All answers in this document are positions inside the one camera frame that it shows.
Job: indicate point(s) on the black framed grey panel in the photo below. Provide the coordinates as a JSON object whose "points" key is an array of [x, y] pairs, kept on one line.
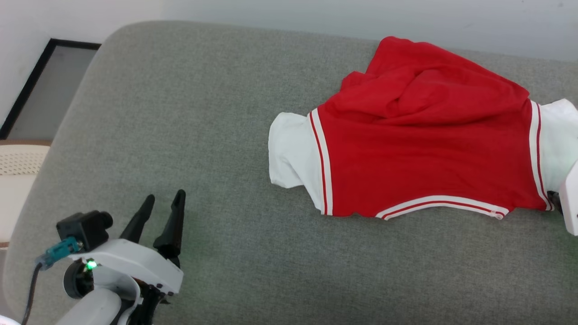
{"points": [[54, 99]]}

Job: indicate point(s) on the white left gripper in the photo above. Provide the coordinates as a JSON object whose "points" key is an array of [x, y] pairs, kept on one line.
{"points": [[135, 262]]}

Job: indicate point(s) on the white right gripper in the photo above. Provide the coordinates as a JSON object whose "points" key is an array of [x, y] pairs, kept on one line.
{"points": [[571, 203]]}

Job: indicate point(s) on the red white basketball jersey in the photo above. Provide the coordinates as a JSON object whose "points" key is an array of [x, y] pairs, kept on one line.
{"points": [[406, 158]]}

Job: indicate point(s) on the beige plastic laundry basket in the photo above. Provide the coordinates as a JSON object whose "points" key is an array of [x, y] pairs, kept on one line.
{"points": [[18, 189]]}

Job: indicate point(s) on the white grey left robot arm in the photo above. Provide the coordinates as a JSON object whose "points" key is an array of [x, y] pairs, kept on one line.
{"points": [[95, 309]]}

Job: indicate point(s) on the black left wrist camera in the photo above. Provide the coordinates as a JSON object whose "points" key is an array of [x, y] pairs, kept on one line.
{"points": [[83, 228]]}

